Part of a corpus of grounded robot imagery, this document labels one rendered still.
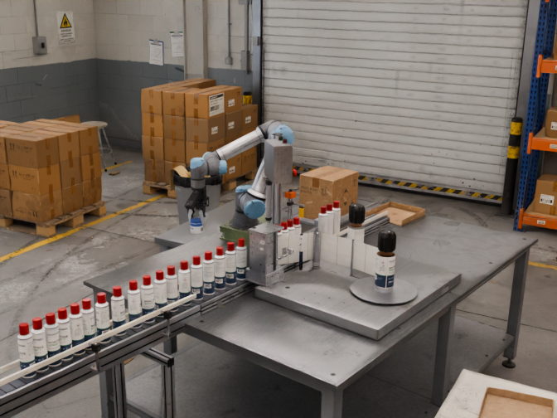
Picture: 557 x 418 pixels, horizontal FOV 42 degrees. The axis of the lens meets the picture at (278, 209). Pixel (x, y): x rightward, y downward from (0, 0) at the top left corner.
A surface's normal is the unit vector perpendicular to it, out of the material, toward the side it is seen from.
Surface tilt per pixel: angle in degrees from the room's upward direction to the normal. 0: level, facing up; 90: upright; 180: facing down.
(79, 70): 90
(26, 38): 90
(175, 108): 90
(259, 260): 90
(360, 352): 0
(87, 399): 0
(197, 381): 1
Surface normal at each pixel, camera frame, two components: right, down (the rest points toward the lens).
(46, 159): 0.89, 0.16
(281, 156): 0.29, 0.29
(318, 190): -0.60, 0.23
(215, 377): 0.02, -0.95
